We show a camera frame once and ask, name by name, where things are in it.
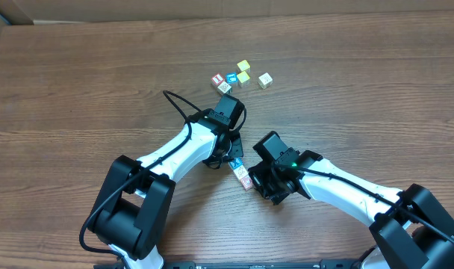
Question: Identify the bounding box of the cream block pencil picture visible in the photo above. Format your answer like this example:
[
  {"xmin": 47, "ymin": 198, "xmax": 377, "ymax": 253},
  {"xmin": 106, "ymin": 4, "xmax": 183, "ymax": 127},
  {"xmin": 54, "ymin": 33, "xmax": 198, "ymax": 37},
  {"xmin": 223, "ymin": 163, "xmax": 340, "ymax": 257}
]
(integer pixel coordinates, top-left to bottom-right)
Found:
[{"xmin": 228, "ymin": 158, "xmax": 243, "ymax": 170}]

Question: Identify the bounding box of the cream block right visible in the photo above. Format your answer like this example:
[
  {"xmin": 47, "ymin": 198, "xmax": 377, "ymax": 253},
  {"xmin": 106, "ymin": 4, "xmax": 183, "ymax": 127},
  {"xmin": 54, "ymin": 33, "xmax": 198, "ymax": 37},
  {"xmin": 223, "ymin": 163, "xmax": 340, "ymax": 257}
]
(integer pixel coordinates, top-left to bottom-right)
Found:
[{"xmin": 258, "ymin": 72, "xmax": 273, "ymax": 90}]

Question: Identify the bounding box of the yellow block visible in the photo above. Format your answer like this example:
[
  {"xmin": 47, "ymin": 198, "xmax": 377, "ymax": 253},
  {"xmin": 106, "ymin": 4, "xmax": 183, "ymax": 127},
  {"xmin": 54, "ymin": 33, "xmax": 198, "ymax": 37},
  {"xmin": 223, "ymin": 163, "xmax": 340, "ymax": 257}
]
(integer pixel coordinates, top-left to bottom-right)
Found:
[
  {"xmin": 237, "ymin": 60, "xmax": 251, "ymax": 73},
  {"xmin": 237, "ymin": 71, "xmax": 250, "ymax": 87}
]

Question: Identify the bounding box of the yellow block far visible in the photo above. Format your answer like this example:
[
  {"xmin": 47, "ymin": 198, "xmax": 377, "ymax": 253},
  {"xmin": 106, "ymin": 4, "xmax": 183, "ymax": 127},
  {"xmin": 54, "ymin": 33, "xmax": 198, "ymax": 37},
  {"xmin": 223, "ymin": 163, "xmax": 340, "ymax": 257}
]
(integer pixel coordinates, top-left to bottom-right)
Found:
[{"xmin": 237, "ymin": 60, "xmax": 251, "ymax": 73}]

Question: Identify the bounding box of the cream block red side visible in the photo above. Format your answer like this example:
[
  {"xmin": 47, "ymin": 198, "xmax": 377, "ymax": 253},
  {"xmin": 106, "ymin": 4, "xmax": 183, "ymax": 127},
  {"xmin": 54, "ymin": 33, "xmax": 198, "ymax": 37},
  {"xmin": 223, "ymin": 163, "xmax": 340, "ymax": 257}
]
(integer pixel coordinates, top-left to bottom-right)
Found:
[{"xmin": 239, "ymin": 176, "xmax": 254, "ymax": 191}]

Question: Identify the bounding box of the red letter I block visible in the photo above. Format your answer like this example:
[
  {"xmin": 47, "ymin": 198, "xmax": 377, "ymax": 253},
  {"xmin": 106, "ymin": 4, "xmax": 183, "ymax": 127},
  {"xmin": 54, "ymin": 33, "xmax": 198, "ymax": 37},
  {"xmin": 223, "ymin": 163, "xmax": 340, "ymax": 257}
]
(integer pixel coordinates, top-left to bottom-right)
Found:
[{"xmin": 211, "ymin": 73, "xmax": 225, "ymax": 88}]

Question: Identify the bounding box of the yellow block near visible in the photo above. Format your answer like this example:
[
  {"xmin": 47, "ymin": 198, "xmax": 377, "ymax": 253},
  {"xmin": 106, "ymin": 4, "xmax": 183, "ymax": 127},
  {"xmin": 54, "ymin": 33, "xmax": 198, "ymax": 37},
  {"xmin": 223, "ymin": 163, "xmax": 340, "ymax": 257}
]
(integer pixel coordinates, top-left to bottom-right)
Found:
[{"xmin": 237, "ymin": 71, "xmax": 250, "ymax": 87}]

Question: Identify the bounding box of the blue letter P block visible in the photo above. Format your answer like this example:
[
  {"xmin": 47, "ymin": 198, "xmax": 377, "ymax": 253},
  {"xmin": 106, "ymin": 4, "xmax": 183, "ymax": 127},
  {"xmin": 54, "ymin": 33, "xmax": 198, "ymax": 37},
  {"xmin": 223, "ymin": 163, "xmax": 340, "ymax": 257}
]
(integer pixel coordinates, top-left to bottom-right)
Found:
[{"xmin": 233, "ymin": 165, "xmax": 248, "ymax": 182}]

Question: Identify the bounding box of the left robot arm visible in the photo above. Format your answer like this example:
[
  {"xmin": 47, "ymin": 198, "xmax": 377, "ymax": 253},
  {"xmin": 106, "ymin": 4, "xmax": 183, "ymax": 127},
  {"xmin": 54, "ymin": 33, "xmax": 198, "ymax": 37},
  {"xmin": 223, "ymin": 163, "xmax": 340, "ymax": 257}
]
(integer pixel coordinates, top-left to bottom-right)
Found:
[{"xmin": 79, "ymin": 94, "xmax": 246, "ymax": 268}]

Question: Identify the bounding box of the cream block green side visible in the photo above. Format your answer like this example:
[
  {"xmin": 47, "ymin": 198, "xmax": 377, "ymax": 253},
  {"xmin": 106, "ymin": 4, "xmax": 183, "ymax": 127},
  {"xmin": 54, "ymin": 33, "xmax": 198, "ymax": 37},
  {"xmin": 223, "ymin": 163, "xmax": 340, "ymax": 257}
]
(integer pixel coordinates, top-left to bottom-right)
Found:
[{"xmin": 217, "ymin": 81, "xmax": 232, "ymax": 95}]

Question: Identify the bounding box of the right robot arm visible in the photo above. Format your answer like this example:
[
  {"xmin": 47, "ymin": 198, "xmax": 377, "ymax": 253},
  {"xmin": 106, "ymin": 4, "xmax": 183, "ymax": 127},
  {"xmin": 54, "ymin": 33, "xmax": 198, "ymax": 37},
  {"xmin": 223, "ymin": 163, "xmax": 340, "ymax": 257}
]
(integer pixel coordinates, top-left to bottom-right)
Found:
[{"xmin": 248, "ymin": 132, "xmax": 454, "ymax": 268}]

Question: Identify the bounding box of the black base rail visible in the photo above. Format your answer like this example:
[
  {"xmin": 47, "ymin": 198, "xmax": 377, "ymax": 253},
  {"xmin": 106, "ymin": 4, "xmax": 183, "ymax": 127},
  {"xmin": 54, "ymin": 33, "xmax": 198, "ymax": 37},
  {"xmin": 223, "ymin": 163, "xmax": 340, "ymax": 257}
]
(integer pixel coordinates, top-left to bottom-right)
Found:
[{"xmin": 93, "ymin": 259, "xmax": 362, "ymax": 269}]

